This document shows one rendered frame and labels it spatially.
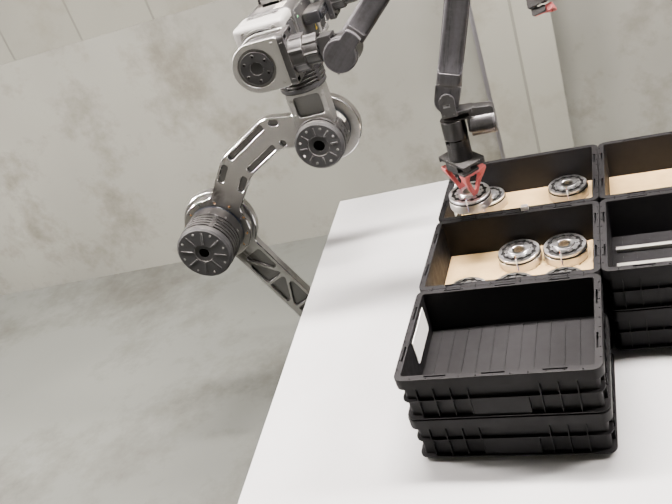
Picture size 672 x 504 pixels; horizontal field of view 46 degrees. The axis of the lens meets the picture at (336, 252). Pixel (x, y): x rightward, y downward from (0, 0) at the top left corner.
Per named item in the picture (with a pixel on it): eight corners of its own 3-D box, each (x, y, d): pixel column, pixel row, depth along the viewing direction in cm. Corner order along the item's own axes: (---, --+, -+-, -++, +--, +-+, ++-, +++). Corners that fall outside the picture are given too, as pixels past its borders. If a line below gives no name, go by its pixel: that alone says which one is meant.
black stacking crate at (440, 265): (431, 331, 185) (418, 292, 180) (448, 260, 209) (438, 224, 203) (607, 316, 170) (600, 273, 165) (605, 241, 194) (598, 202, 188)
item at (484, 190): (446, 207, 191) (446, 205, 191) (451, 185, 199) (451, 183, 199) (488, 202, 188) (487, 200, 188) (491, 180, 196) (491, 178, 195)
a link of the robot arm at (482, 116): (440, 85, 184) (437, 96, 177) (489, 74, 181) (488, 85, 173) (450, 132, 189) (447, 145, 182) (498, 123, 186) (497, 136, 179)
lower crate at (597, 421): (421, 462, 167) (406, 421, 161) (441, 367, 190) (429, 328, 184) (620, 458, 152) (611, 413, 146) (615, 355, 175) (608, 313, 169)
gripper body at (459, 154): (459, 151, 194) (453, 125, 190) (486, 162, 186) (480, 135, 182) (439, 163, 192) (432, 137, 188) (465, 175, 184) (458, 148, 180)
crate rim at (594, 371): (394, 390, 157) (391, 381, 155) (420, 299, 180) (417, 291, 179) (605, 378, 142) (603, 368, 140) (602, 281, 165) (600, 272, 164)
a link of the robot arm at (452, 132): (439, 111, 185) (438, 122, 180) (468, 105, 183) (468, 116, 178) (445, 136, 189) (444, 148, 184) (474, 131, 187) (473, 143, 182)
